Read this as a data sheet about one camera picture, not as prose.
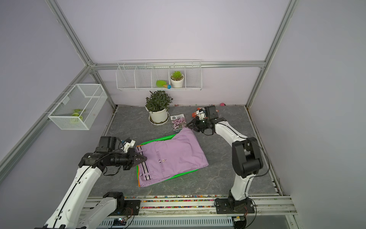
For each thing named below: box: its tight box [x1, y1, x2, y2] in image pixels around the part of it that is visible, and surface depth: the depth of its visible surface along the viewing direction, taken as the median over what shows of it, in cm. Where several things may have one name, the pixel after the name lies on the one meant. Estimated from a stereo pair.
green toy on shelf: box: [155, 80, 172, 90], surface depth 103 cm
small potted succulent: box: [170, 70, 185, 89], surface depth 93 cm
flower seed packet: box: [170, 113, 187, 135], surface depth 111 cm
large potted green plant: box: [144, 90, 174, 126], surface depth 101 cm
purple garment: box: [136, 127, 209, 188], surface depth 80 cm
